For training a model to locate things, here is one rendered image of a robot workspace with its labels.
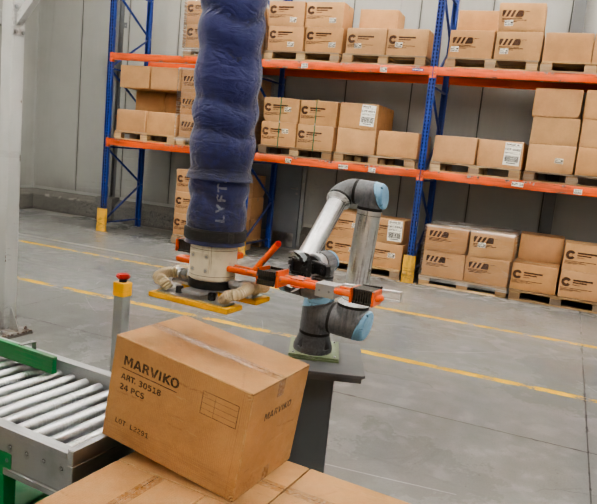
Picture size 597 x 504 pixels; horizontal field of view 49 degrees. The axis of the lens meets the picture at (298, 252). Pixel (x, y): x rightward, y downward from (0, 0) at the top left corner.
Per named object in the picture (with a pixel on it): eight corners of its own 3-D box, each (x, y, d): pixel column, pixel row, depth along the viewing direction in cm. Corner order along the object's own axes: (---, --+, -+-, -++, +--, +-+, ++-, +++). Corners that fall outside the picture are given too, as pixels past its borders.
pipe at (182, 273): (152, 285, 236) (153, 270, 235) (193, 276, 258) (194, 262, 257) (230, 304, 221) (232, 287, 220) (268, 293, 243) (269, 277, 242)
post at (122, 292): (102, 469, 340) (113, 281, 324) (112, 464, 346) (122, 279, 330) (112, 473, 336) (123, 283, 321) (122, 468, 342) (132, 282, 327)
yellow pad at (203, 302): (147, 296, 235) (148, 282, 234) (165, 292, 244) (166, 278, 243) (226, 315, 220) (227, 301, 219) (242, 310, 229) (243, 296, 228)
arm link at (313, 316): (307, 321, 329) (312, 288, 325) (338, 330, 321) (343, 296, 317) (293, 328, 315) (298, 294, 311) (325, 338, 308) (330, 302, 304)
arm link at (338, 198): (336, 169, 306) (271, 279, 270) (361, 173, 301) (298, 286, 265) (340, 187, 315) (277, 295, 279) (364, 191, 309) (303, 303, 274)
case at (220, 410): (101, 433, 246) (116, 334, 238) (170, 402, 281) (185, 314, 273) (232, 503, 220) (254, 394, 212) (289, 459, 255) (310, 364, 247)
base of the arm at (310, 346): (293, 339, 330) (296, 320, 328) (331, 343, 330) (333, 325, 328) (292, 352, 311) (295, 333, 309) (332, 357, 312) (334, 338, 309)
